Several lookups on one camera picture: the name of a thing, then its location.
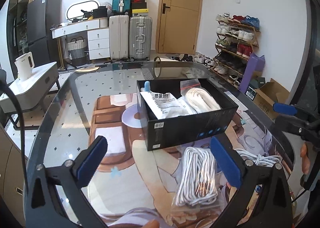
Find person's right hand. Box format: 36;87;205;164
300;143;311;175

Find black glass display cabinet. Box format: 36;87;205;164
7;0;29;79

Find brown cardboard box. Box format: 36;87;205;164
253;78;290;120

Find white suitcase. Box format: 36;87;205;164
109;15;129;60

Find white low cabinet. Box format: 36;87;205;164
0;61;60;131

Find silver suitcase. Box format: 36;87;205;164
129;16;152;62

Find stacked shoe boxes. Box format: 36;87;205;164
131;0;149;16

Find oval black framed mirror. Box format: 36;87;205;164
65;0;100;22

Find white drawer desk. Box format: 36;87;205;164
51;17;110;70

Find wooden door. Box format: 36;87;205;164
155;0;203;54

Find bagged white shoelaces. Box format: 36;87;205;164
171;147;220;217

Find wooden shoe rack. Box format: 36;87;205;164
213;13;260;88

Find black refrigerator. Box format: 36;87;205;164
27;0;61;67

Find white electric kettle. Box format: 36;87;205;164
15;52;35;81

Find white blue plush toy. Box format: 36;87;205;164
140;81;151;92

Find anime printed desk mat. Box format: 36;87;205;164
87;92;293;228

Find white medicine packet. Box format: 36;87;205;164
140;91;196;119

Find white charging cable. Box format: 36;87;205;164
235;148;283;168

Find purple yoga mat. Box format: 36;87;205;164
239;53;265;94

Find black cardboard box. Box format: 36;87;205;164
137;78;238;151

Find woven laundry basket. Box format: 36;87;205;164
67;36;87;67

